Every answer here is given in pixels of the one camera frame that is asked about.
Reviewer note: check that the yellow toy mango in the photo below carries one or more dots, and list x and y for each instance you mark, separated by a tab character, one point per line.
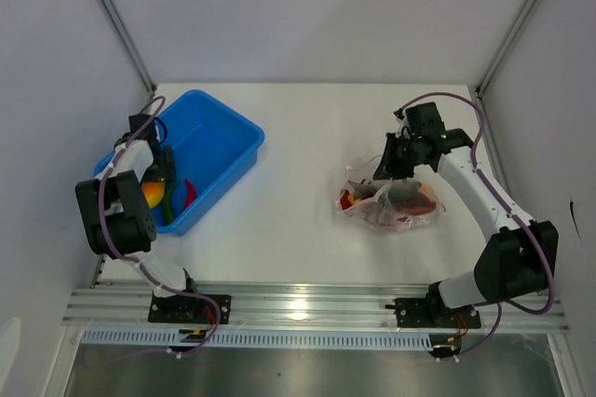
154	193

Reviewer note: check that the red toy chili pepper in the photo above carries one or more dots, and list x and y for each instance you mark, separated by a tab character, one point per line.
345	202

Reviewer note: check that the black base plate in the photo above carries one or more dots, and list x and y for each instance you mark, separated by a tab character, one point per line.
419	313
178	310

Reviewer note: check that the grey toy fish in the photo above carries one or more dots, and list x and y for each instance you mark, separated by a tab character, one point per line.
388	193

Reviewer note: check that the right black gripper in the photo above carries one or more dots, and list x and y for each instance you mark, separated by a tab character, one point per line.
388	169

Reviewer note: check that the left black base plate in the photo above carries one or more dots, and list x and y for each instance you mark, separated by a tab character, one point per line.
178	310

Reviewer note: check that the red toy lobster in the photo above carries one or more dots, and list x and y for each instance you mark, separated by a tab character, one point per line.
400	213

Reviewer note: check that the blue plastic bin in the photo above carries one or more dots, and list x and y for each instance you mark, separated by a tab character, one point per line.
213	146

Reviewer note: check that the aluminium mounting rail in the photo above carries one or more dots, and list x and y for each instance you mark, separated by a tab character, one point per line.
260	306

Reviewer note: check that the clear pink-dotted zip bag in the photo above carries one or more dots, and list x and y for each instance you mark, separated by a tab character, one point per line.
386	201

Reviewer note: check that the white slotted cable duct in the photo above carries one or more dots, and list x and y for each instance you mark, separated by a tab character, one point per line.
267	339

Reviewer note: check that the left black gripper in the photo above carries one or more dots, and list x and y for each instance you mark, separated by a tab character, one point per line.
166	170

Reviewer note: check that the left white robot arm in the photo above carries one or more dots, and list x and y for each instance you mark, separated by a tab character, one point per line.
116	205

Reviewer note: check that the toy steak slice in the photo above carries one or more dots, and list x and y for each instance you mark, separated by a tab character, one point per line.
417	204

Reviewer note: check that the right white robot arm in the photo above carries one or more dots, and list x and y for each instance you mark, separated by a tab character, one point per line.
517	263

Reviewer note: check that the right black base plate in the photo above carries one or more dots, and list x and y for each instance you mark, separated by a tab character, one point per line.
419	313

